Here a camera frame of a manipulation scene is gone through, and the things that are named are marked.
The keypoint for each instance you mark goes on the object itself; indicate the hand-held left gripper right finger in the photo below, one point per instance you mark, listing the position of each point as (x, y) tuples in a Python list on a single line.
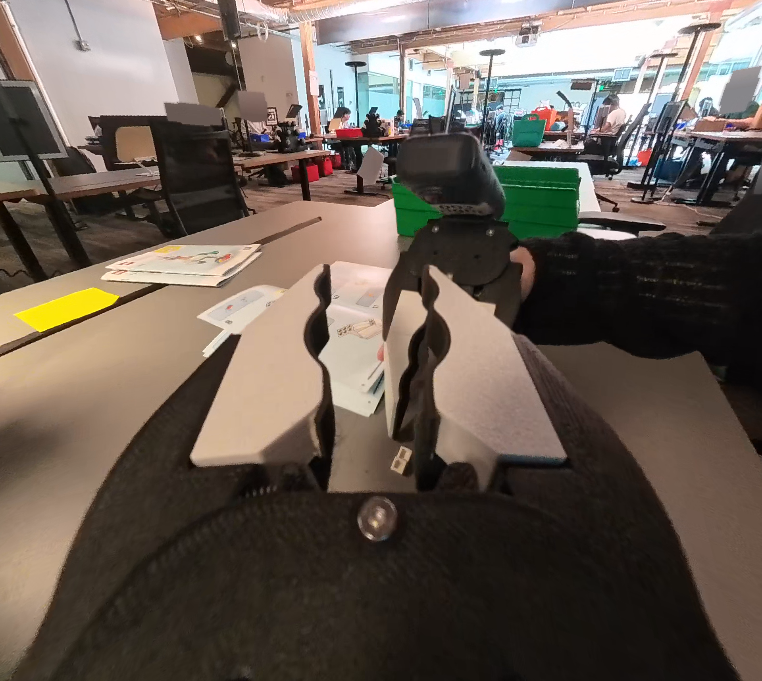
[(494, 389)]

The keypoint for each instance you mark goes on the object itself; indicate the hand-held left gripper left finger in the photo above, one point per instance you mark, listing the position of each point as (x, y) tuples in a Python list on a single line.
[(262, 395)]

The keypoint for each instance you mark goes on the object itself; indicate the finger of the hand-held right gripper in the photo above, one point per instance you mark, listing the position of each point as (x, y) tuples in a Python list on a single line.
[(399, 360)]

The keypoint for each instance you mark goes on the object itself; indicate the small black robot arm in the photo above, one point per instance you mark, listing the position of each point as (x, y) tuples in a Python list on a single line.
[(291, 136), (374, 125)]

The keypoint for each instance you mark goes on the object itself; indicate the person's right hand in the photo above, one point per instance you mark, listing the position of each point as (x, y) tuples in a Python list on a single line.
[(527, 273)]

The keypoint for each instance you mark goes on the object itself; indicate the open instruction booklet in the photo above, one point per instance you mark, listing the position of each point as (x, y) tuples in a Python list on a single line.
[(351, 360)]

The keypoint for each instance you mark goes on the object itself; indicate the white leaning paper sign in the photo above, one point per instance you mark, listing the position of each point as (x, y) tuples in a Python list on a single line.
[(371, 168)]

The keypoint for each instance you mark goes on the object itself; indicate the green tote bag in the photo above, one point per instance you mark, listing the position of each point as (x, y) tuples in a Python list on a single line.
[(528, 132)]

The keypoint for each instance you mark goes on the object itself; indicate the small closed instruction booklet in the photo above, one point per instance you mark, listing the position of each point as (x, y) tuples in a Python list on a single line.
[(178, 264)]

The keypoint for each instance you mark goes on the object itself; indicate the red plastic crate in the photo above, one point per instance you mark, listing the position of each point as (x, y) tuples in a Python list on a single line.
[(309, 169)]

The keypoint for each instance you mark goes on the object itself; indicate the black floor lamp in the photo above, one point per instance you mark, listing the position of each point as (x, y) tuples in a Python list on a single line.
[(699, 28), (356, 65), (491, 53)]

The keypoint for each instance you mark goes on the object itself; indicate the wooden office desk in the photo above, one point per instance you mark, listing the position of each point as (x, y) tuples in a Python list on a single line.
[(714, 136), (280, 157)]

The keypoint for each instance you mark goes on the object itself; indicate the yellow paper sheet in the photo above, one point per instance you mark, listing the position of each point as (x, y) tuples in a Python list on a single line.
[(65, 309)]

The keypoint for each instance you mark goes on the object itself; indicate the ceiling projector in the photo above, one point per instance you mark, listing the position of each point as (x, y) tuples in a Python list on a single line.
[(527, 37)]

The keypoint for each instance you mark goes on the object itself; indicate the black mesh office chair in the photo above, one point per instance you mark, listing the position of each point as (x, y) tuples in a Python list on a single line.
[(196, 175)]

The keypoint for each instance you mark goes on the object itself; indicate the long wooden workbench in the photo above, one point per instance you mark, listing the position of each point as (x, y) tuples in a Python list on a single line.
[(89, 181)]

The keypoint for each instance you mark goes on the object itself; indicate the ceiling hung black screen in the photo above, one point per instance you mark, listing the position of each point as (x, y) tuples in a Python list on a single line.
[(229, 12)]

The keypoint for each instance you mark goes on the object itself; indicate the brown wooden beam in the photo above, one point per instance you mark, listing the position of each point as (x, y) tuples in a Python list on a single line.
[(12, 44)]

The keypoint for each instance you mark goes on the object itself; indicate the wooden support post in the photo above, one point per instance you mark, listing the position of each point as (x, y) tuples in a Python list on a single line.
[(309, 74)]

